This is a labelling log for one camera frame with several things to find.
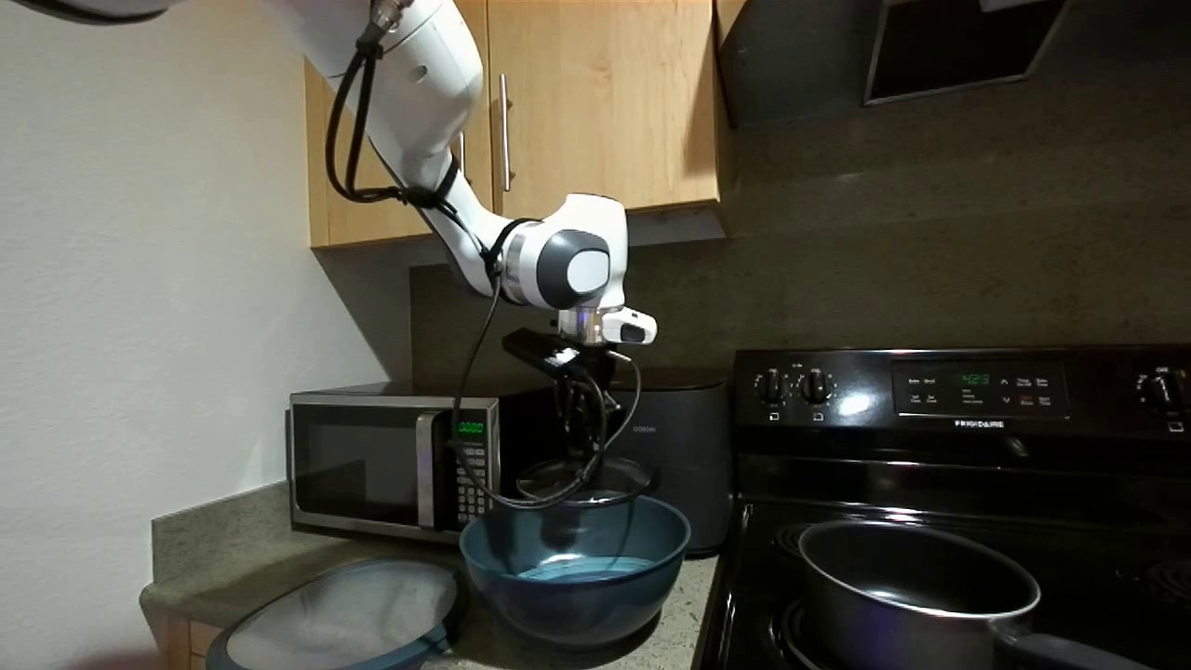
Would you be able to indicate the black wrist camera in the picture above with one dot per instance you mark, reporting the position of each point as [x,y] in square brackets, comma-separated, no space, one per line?
[542,346]

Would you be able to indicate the stainless steel microwave oven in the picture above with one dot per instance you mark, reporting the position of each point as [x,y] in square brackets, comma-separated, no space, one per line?
[359,468]

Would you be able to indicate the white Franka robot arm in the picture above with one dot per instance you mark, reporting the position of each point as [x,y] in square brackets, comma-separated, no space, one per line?
[423,77]

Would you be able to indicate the black cylindrical kitchen appliance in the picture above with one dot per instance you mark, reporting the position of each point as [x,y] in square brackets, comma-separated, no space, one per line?
[681,461]

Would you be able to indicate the dark range hood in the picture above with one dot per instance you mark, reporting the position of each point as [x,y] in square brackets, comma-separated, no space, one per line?
[795,50]

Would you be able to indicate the blue round pan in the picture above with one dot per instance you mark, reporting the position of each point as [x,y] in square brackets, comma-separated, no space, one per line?
[571,597]

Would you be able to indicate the dark pot with silver rim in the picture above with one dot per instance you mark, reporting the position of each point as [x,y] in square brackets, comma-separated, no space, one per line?
[905,581]

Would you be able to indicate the wooden wall cabinet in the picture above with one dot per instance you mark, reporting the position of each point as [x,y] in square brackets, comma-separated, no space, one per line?
[607,97]

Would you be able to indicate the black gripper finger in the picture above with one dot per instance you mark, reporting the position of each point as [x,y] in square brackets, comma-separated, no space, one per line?
[578,448]
[607,441]

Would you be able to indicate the black electric stove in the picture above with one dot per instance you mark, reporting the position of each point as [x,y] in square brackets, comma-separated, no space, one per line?
[968,472]

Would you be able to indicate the black stove knob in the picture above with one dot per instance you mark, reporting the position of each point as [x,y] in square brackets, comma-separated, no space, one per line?
[1156,387]
[814,384]
[773,384]

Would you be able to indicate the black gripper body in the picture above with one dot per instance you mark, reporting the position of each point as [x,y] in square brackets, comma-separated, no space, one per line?
[593,384]

